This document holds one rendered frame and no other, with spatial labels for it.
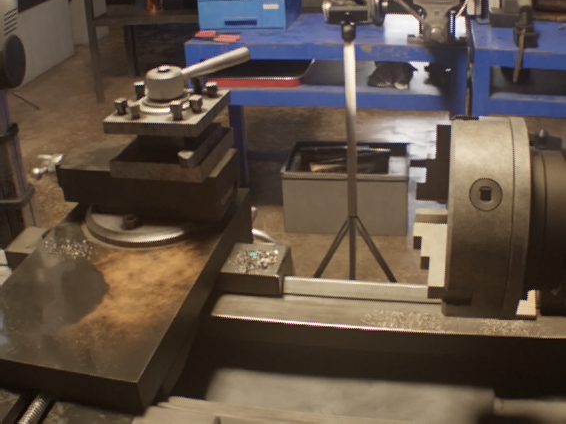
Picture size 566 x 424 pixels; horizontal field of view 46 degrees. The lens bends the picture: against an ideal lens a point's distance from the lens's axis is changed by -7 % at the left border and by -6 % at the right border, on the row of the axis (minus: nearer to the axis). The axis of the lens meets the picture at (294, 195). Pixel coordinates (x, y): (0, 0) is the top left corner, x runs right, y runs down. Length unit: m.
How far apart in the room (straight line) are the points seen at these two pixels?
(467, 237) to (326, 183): 2.21
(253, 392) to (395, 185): 1.87
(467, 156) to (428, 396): 0.49
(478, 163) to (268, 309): 0.51
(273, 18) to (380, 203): 0.87
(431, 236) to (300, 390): 0.42
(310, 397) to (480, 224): 0.50
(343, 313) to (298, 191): 1.87
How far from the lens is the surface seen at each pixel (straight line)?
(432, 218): 0.92
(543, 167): 0.84
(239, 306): 1.18
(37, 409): 1.00
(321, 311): 1.16
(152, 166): 1.16
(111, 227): 1.23
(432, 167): 0.87
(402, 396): 1.16
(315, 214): 3.03
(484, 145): 0.81
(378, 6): 2.84
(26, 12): 6.02
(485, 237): 0.78
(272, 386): 1.19
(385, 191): 2.95
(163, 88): 1.16
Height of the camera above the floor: 1.51
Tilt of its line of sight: 26 degrees down
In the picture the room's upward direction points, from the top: 3 degrees counter-clockwise
